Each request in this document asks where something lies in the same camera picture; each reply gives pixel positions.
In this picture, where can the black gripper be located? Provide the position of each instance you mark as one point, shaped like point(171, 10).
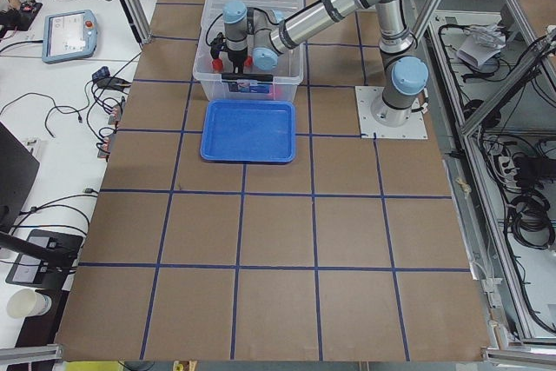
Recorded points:
point(236, 58)

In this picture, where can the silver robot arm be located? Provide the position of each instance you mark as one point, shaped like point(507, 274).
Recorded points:
point(313, 19)

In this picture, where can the blue plastic tray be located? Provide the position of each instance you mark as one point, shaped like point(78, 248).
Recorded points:
point(249, 131)

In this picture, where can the clear plastic storage box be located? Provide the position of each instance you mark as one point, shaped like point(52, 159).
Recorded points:
point(237, 21)

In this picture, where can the blue teach pendant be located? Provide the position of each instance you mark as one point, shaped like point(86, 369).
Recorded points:
point(69, 36)

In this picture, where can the white paper cup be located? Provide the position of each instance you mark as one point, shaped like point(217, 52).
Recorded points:
point(28, 303)

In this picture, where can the black box latch handle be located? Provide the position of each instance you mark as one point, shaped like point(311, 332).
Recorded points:
point(260, 78)

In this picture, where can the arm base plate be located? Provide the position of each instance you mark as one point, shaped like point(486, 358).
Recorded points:
point(378, 121)

